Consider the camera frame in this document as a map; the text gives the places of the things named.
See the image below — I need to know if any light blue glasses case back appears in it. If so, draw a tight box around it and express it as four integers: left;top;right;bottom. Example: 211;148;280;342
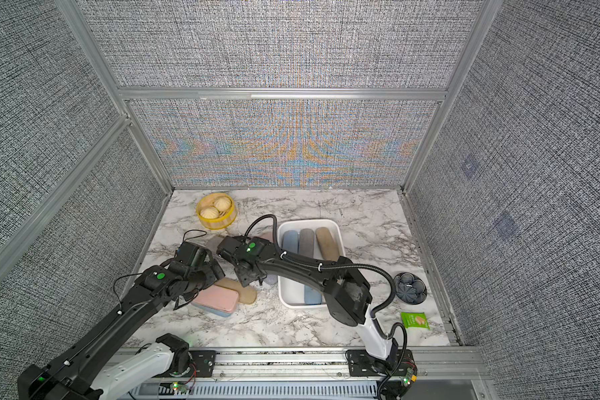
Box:
282;230;299;253

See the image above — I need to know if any white plastic storage box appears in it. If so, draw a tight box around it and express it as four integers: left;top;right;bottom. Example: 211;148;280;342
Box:
276;218;350;309

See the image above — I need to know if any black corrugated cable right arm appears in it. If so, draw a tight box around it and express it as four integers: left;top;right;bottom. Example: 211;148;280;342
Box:
243;213;408;381

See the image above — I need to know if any aluminium mounting rail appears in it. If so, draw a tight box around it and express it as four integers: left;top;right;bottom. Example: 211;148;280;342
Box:
69;347;496;400

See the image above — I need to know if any yellow bamboo steamer basket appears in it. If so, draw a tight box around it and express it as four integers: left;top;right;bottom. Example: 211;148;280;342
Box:
196;193;238;230

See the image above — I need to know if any bun in steamer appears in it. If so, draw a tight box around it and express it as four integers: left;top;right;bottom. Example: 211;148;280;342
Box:
199;206;220;219
213;196;233;213

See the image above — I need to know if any pink hard glasses case lower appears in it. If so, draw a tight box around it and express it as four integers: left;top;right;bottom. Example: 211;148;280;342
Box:
192;285;239;317

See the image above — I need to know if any grey fabric glasses case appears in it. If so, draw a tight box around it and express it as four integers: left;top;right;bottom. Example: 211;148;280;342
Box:
298;228;315;258

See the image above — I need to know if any bun right in steamer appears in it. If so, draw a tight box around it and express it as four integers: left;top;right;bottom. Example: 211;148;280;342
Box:
213;196;233;213

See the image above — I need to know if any purple fabric glasses case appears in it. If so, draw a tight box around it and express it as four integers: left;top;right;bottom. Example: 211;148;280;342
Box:
258;272;278;286

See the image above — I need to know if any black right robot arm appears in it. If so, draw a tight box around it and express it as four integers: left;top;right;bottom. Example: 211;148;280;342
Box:
217;236;398;363

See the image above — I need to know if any tan fabric glasses case middle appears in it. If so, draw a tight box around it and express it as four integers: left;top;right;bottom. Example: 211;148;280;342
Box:
214;278;258;305

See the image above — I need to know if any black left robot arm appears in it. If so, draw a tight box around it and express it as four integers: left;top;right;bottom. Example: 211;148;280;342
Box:
17;242;225;399

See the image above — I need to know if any green snack packet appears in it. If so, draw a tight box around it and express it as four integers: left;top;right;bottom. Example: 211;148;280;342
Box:
401;312;430;329

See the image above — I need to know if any bun left in steamer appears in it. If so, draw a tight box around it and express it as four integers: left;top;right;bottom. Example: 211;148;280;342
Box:
199;206;220;219

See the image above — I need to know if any pink hard glasses case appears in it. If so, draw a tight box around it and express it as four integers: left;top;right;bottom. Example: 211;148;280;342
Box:
192;285;239;317
258;232;276;243

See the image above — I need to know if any blue fabric glasses case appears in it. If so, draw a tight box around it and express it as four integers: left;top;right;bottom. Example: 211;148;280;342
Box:
303;286;323;306
194;304;233;318

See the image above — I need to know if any pink hard glasses case upper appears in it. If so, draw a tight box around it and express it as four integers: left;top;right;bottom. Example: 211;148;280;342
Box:
258;232;276;243

